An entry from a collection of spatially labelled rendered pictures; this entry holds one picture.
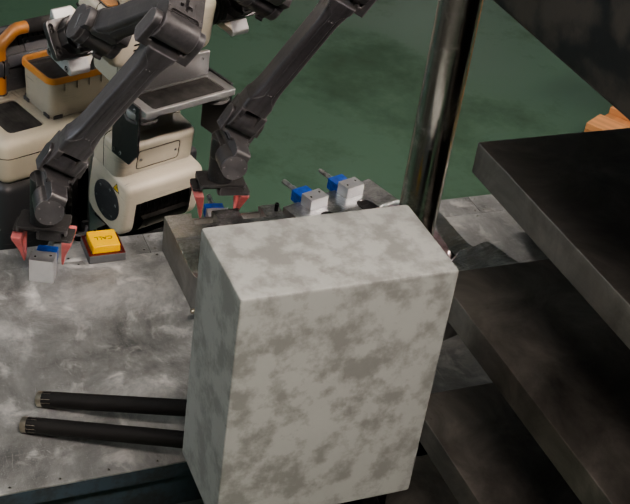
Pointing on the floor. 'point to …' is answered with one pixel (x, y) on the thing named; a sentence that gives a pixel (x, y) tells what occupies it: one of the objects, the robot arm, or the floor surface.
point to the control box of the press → (314, 356)
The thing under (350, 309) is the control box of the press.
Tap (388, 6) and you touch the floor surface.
